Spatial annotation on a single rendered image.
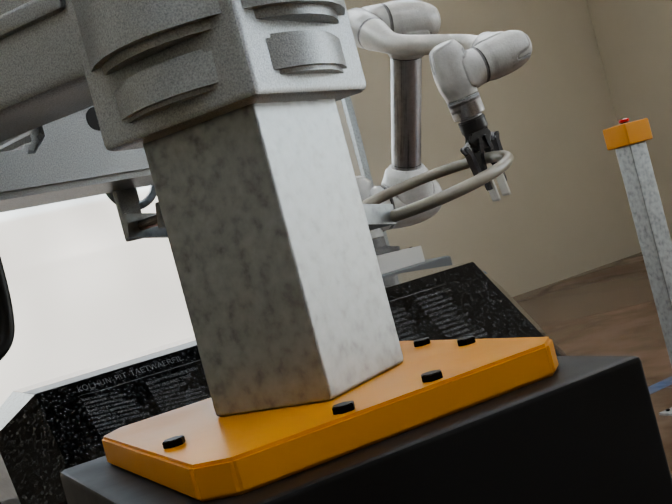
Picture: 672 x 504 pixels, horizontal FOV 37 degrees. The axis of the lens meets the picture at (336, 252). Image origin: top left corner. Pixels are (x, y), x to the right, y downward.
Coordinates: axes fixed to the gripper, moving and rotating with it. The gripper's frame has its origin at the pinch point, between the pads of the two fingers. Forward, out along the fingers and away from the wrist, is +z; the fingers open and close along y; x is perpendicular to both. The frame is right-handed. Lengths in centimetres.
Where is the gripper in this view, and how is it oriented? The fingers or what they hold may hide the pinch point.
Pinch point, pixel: (497, 186)
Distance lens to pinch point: 277.5
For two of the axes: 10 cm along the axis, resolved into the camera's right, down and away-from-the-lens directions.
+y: -7.6, 4.2, -5.0
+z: 3.9, 9.1, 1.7
